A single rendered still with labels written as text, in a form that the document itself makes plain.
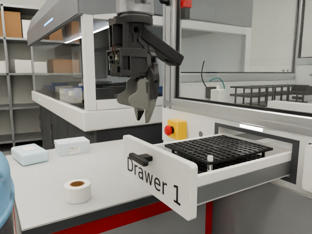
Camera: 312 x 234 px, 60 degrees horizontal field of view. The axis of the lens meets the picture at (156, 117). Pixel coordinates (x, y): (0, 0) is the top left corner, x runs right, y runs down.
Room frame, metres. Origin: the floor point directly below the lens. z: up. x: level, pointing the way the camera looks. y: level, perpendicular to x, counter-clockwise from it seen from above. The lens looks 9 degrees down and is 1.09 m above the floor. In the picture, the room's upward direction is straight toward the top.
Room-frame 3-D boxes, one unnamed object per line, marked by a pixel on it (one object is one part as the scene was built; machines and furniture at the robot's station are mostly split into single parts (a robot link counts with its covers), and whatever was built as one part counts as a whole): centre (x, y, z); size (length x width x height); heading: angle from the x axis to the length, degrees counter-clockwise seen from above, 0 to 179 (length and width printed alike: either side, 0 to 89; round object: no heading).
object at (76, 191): (0.68, 0.21, 0.78); 0.07 x 0.07 x 0.04
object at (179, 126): (1.03, -0.08, 0.88); 0.07 x 0.05 x 0.07; 32
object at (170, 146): (0.64, -0.08, 0.90); 0.18 x 0.02 x 0.01; 32
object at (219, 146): (0.70, -0.16, 0.87); 0.22 x 0.18 x 0.06; 122
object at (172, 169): (0.59, 0.01, 0.87); 0.29 x 0.02 x 0.11; 32
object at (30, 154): (1.01, 0.49, 0.78); 0.15 x 0.10 x 0.04; 42
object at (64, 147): (1.11, 0.36, 0.79); 0.13 x 0.09 x 0.05; 121
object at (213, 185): (0.70, -0.17, 0.86); 0.40 x 0.26 x 0.06; 122
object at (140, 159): (0.58, 0.03, 0.91); 0.07 x 0.04 x 0.01; 32
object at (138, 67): (0.57, 0.05, 1.14); 0.09 x 0.08 x 0.12; 122
